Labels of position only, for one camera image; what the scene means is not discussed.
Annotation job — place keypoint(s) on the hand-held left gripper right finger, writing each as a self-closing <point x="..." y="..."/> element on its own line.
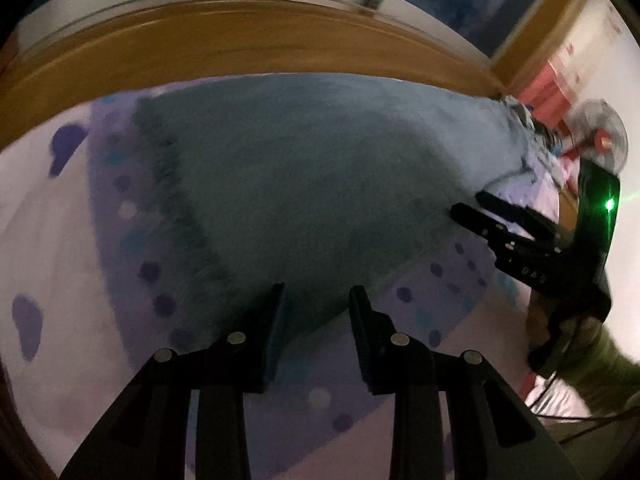
<point x="361" y="340"/>

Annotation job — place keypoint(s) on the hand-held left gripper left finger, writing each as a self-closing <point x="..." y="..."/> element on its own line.
<point x="272" y="340"/>

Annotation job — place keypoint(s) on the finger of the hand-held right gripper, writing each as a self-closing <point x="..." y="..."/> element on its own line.
<point x="520" y="215"/>
<point x="482" y="225"/>

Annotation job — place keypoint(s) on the person's right forearm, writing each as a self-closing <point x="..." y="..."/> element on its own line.
<point x="607" y="360"/>

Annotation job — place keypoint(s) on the pile of colourful clothes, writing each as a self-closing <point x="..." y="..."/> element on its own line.
<point x="535" y="130"/>

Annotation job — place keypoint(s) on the brown wooden furniture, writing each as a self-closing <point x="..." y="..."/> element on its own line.
<point x="567" y="197"/>

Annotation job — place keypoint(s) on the standing electric fan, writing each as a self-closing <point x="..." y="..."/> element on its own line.
<point x="602" y="132"/>

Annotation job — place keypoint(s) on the red patterned curtain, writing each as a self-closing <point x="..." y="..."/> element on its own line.
<point x="547" y="90"/>

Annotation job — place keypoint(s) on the polka dot lilac bedsheet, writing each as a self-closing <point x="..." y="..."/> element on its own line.
<point x="75" y="270"/>

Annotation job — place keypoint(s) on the wooden headboard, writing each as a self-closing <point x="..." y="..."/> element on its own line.
<point x="225" y="40"/>

